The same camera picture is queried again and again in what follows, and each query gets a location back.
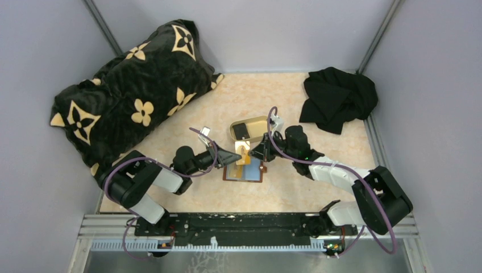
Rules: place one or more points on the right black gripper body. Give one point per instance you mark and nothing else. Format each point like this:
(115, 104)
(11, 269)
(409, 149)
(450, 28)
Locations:
(271, 152)

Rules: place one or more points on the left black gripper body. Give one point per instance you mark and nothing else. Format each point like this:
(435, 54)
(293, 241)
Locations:
(204, 160)

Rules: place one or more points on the gold credit card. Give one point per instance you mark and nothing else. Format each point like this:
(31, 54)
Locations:
(243, 148)

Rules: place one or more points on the brown leather card holder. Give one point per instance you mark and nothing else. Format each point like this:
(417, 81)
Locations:
(250, 173)

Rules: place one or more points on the beige oval tray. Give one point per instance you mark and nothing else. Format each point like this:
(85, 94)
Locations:
(257, 127)

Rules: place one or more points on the black card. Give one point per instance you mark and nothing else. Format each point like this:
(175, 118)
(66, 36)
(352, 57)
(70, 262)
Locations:
(240, 131)

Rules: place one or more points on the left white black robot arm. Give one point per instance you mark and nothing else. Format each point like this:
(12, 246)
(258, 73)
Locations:
(127, 182)

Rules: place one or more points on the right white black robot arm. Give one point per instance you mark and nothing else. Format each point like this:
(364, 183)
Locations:
(380, 202)

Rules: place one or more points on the crumpled black cloth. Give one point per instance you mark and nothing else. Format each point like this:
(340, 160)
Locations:
(336, 97)

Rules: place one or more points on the black floral plush pillow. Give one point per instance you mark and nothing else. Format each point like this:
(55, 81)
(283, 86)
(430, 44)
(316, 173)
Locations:
(127, 98)

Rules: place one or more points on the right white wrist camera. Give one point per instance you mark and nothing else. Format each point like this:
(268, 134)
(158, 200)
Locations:
(275, 123)

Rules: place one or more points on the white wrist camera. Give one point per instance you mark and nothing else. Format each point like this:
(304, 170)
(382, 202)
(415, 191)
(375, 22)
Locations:
(275, 123)
(204, 132)

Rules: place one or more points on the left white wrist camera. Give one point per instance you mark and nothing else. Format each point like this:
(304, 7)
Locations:
(204, 132)

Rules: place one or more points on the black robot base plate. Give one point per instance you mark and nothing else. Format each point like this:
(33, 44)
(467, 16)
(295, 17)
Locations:
(242, 229)

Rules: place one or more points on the white toothed cable rail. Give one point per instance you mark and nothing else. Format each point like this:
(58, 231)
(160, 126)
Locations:
(154, 245)

